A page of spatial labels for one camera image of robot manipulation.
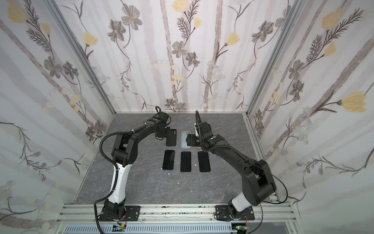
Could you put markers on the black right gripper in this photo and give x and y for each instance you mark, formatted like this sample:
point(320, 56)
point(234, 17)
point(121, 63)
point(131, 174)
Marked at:
point(196, 140)

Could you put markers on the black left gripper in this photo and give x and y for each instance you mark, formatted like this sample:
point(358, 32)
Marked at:
point(163, 130)

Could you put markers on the pale blue phone case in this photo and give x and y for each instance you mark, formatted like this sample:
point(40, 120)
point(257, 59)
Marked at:
point(184, 137)

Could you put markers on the black phone case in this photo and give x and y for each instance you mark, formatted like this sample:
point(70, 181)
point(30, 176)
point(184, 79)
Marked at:
point(171, 138)

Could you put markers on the black smartphone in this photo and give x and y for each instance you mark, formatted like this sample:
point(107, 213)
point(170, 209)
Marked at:
point(204, 162)

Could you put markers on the phone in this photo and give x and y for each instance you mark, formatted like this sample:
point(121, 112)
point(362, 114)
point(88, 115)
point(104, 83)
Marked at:
point(168, 161)
point(185, 165)

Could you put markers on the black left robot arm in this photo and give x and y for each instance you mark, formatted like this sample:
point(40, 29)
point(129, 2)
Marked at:
point(124, 154)

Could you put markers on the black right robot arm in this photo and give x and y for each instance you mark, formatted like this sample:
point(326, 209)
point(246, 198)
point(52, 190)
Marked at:
point(257, 181)

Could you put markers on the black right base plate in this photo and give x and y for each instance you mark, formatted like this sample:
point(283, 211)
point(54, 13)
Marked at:
point(222, 213)

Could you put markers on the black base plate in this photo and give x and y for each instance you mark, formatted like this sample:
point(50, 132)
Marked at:
point(132, 213)
point(222, 213)

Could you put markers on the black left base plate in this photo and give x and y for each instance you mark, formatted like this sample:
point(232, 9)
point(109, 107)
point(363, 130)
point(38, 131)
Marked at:
point(132, 213)

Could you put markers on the white perforated cable duct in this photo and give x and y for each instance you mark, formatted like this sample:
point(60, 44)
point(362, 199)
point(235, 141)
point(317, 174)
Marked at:
point(173, 228)

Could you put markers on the aluminium mounting rail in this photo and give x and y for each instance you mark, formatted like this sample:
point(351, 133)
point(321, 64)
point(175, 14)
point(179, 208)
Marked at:
point(262, 219)

